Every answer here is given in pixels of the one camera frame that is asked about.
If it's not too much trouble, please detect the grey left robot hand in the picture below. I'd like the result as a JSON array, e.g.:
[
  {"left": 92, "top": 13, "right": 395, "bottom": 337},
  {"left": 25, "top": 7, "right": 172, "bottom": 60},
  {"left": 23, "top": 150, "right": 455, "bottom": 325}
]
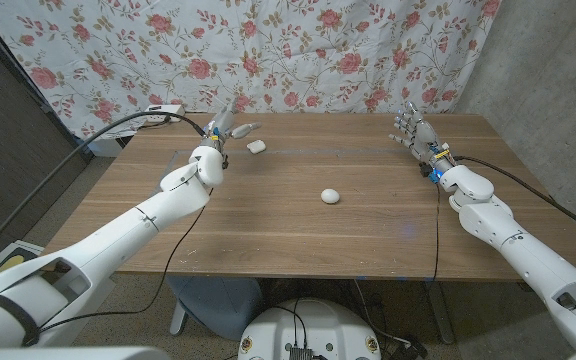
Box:
[{"left": 200, "top": 97, "right": 264, "bottom": 151}]

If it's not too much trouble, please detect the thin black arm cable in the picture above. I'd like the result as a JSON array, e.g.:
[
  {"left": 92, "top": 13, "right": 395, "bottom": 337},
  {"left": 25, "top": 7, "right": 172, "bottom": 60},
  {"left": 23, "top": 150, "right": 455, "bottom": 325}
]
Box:
[
  {"left": 430, "top": 182, "right": 442, "bottom": 281},
  {"left": 37, "top": 187, "right": 214, "bottom": 332}
]

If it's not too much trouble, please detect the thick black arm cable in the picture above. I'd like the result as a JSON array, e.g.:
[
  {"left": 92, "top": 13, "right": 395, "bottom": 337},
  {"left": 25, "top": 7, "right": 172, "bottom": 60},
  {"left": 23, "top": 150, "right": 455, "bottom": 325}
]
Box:
[
  {"left": 0, "top": 110, "right": 208, "bottom": 274},
  {"left": 455, "top": 155, "right": 576, "bottom": 241}
]

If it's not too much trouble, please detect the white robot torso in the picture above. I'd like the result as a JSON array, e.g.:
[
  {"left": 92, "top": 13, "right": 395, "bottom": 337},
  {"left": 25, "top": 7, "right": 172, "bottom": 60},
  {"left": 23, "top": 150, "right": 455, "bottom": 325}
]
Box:
[{"left": 237, "top": 298, "right": 383, "bottom": 360}]

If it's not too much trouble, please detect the grey table leg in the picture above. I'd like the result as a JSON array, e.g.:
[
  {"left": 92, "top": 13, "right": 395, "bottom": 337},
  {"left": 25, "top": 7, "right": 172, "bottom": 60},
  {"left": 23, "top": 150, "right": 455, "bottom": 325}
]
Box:
[{"left": 425, "top": 279, "right": 457, "bottom": 346}]

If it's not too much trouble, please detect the white power strip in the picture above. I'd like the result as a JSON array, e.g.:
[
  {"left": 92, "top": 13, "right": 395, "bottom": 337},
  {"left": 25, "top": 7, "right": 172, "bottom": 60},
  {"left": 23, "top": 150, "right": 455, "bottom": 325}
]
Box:
[{"left": 143, "top": 103, "right": 186, "bottom": 124}]

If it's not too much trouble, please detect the floral backdrop cloth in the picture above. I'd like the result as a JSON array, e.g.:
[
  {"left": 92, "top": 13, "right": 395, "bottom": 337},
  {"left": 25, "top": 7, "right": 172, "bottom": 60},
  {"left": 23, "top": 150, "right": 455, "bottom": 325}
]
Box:
[{"left": 0, "top": 0, "right": 503, "bottom": 142}]

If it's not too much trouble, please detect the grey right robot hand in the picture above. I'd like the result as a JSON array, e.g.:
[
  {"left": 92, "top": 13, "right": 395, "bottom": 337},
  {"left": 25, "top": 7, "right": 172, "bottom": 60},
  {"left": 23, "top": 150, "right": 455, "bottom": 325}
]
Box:
[{"left": 387, "top": 101, "right": 452, "bottom": 169}]

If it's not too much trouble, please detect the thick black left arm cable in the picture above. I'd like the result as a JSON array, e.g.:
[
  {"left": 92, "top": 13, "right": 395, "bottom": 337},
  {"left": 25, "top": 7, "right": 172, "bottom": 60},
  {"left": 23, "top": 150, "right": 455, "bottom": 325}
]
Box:
[{"left": 0, "top": 110, "right": 208, "bottom": 274}]

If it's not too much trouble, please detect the black power adapter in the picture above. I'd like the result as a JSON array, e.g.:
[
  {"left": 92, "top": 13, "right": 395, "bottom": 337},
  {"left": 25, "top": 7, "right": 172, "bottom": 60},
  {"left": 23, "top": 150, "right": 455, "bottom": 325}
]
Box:
[{"left": 391, "top": 338, "right": 429, "bottom": 360}]

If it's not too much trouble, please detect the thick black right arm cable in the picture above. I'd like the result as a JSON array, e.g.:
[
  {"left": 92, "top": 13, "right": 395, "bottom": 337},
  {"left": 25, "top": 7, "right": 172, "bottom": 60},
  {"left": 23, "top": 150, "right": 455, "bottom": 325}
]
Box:
[{"left": 455, "top": 155, "right": 576, "bottom": 241}]

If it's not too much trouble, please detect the white box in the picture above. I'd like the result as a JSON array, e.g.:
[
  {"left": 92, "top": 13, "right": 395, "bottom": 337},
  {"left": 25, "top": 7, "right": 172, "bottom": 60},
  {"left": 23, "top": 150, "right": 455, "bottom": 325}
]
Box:
[{"left": 83, "top": 137, "right": 125, "bottom": 159}]

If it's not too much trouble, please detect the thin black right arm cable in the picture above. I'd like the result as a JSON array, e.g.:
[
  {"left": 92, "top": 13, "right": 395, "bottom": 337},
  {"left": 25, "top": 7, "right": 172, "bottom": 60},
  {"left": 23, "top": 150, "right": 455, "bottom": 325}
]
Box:
[{"left": 430, "top": 182, "right": 442, "bottom": 281}]

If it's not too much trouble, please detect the yellow and black foot pedal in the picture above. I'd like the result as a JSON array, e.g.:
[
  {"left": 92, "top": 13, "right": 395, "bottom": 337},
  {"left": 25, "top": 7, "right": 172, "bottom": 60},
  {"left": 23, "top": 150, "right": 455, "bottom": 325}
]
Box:
[{"left": 0, "top": 252, "right": 27, "bottom": 275}]

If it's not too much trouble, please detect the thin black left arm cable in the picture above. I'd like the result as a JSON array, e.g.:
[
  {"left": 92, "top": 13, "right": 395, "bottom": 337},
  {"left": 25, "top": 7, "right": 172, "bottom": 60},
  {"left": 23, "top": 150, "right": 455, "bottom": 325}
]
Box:
[{"left": 37, "top": 187, "right": 214, "bottom": 332}]

